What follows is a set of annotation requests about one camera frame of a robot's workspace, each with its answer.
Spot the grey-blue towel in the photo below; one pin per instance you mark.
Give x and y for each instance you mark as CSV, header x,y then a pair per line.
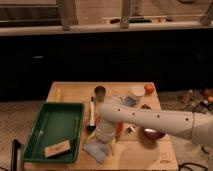
x,y
98,150

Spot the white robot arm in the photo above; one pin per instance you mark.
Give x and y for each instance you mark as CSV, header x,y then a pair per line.
x,y
196,127

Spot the green metal cup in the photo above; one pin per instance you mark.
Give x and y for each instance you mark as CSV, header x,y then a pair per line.
x,y
100,93

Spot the blue-grey sponge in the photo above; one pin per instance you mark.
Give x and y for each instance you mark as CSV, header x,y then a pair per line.
x,y
128,101

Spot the orange fruit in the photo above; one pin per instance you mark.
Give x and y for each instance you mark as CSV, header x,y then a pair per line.
x,y
149,89

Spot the dark brown pinecone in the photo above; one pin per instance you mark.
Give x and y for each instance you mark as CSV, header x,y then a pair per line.
x,y
145,106

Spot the small metal clip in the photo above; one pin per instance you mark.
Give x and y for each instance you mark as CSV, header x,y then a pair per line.
x,y
131,129

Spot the green plastic tray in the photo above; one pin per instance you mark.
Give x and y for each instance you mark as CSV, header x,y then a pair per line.
x,y
55,123

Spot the dark red bowl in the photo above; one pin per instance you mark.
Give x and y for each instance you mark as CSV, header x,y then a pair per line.
x,y
153,134

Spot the wooden block in tray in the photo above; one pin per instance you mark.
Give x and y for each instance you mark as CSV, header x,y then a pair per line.
x,y
57,149

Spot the black chair back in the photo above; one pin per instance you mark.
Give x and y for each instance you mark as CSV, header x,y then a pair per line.
x,y
15,158

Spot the white-handled brush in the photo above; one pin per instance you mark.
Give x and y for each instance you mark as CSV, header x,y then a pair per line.
x,y
91,126

